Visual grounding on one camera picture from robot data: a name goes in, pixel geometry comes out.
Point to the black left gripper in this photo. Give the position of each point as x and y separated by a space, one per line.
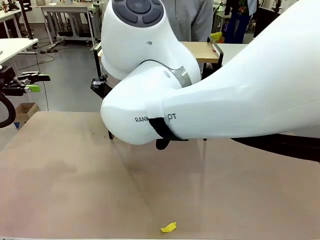
12 90

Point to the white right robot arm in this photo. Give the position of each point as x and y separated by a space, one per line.
225 100

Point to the person's left forearm grey sleeve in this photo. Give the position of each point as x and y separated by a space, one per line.
203 27

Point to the two-tier wood metal shelf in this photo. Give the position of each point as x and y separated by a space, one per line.
205 51

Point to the cardboard box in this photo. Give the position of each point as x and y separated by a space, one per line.
25 111

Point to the power strip on floor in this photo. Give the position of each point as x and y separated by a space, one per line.
50 51

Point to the white side table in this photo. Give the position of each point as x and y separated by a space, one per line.
15 47

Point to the blue tape piece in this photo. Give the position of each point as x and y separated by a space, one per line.
17 125

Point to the white table with red objects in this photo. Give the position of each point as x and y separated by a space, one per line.
7 15

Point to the grey metal workbench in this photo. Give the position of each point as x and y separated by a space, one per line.
65 8

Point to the person in grey hoodie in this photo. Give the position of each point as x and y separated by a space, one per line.
192 20

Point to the yellow-green object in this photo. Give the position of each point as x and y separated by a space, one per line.
217 37

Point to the elongated yellow paper scrap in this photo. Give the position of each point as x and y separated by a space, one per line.
169 227

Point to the large white curved table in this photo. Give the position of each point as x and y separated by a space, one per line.
232 50

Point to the person in blue trousers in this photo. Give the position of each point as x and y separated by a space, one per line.
237 27

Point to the black monitor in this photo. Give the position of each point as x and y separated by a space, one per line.
262 22

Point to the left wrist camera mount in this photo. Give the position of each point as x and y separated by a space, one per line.
7 73

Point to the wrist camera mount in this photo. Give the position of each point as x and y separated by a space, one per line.
97 85
7 73

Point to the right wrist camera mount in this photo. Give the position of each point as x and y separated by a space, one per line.
97 85

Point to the black metal post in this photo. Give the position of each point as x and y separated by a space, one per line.
27 22

